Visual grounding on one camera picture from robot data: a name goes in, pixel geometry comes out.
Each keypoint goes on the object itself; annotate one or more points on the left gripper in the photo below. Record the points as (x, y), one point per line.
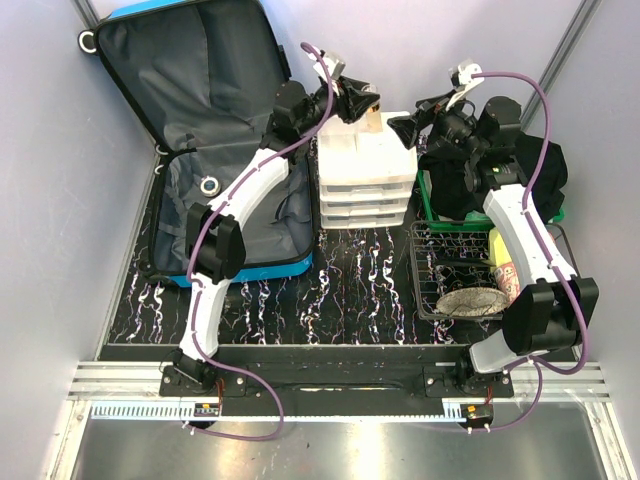
(351, 100)

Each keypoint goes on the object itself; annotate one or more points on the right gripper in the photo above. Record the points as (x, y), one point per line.
(406, 127)

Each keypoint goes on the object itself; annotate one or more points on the white plastic drawer unit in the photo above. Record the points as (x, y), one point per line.
(365, 180)

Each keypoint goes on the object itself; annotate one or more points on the green plastic tray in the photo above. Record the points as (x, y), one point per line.
(474, 221)

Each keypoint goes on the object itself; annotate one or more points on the blue fish-print suitcase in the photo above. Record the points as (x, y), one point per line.
(202, 78)

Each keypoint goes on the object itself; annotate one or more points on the small dark bottle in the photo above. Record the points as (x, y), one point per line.
(373, 120)

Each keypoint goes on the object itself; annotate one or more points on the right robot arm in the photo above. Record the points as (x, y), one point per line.
(555, 304)

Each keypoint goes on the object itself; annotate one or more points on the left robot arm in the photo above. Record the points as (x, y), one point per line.
(214, 232)

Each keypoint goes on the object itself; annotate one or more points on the yellow faceted cup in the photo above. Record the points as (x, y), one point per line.
(498, 252)

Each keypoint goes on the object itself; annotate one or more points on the pink patterned cup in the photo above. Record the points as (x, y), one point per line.
(507, 280)

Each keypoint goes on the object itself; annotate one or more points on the speckled grey plate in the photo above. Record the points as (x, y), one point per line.
(472, 302)

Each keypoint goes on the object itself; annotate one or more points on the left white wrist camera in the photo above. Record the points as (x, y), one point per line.
(334, 63)

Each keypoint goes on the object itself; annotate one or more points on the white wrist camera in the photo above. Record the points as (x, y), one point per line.
(334, 63)
(465, 77)

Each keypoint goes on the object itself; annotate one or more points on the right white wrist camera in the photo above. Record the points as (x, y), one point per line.
(465, 77)

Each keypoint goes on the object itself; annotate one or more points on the black wire basket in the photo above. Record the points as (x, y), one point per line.
(445, 261)

